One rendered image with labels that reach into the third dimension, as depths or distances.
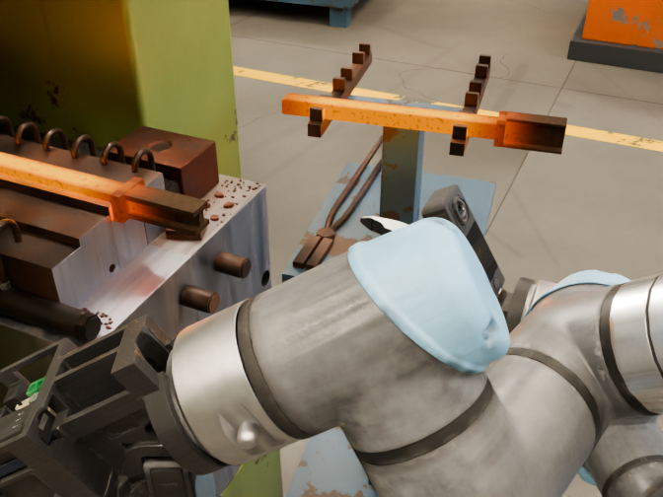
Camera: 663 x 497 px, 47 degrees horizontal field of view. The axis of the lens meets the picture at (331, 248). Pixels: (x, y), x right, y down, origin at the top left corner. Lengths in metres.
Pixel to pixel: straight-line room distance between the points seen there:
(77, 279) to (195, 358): 0.51
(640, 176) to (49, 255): 2.63
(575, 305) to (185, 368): 0.22
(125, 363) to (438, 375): 0.15
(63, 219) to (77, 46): 0.35
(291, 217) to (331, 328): 2.38
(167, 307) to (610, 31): 3.58
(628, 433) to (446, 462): 0.41
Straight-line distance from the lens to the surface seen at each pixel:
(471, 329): 0.33
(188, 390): 0.37
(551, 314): 0.46
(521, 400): 0.41
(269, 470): 1.39
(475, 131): 1.11
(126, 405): 0.39
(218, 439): 0.37
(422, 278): 0.33
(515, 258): 2.57
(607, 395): 0.44
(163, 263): 0.92
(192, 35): 1.22
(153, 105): 1.16
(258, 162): 3.08
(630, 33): 4.25
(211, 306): 0.92
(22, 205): 0.93
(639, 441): 0.75
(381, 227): 0.81
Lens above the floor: 1.44
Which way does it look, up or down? 34 degrees down
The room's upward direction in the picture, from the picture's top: straight up
